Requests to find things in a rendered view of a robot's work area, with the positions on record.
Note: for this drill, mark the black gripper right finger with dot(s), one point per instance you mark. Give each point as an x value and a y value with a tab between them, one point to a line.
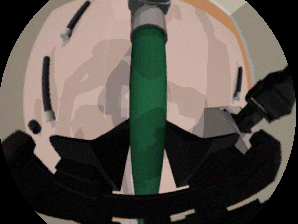
187	152

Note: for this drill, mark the green cylinder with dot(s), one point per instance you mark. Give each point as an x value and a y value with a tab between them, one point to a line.
148	88

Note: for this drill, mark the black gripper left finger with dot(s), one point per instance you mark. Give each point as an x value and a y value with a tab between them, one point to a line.
108	152

